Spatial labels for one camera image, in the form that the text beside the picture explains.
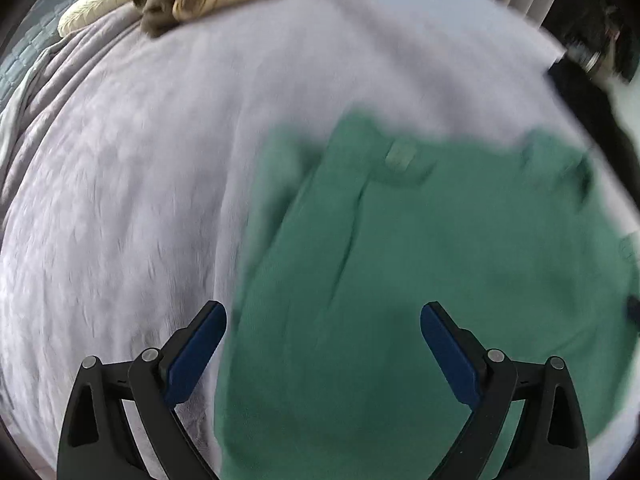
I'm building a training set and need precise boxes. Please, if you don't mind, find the lavender blanket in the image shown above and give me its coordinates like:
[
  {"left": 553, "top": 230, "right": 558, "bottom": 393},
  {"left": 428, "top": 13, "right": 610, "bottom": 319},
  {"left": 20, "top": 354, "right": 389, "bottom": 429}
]
[{"left": 0, "top": 0, "right": 623, "bottom": 480}]

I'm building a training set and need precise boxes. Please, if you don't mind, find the grey quilted cover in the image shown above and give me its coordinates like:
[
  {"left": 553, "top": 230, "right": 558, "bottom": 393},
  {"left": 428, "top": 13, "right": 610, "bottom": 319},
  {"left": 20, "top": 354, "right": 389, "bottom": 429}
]
[{"left": 0, "top": 0, "right": 146, "bottom": 111}]

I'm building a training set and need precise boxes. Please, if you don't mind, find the cream pillow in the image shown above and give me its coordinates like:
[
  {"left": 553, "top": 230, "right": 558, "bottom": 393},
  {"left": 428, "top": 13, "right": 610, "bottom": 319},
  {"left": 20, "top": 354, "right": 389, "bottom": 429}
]
[{"left": 57, "top": 0, "right": 147, "bottom": 38}]

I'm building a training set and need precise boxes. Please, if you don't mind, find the green work jacket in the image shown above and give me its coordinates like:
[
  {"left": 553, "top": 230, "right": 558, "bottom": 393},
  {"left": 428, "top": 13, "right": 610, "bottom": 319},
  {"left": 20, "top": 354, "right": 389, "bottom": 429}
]
[{"left": 212, "top": 107, "right": 640, "bottom": 480}]

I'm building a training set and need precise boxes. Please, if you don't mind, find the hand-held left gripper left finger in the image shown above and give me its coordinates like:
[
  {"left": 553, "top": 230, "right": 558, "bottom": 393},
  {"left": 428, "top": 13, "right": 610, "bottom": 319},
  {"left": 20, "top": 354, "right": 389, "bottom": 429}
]
[{"left": 56, "top": 300, "right": 228, "bottom": 480}]

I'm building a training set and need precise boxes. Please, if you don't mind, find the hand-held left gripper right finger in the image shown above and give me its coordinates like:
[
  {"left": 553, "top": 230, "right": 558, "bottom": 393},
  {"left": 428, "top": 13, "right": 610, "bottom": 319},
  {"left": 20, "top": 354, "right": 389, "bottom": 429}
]
[{"left": 420, "top": 301, "right": 591, "bottom": 480}]

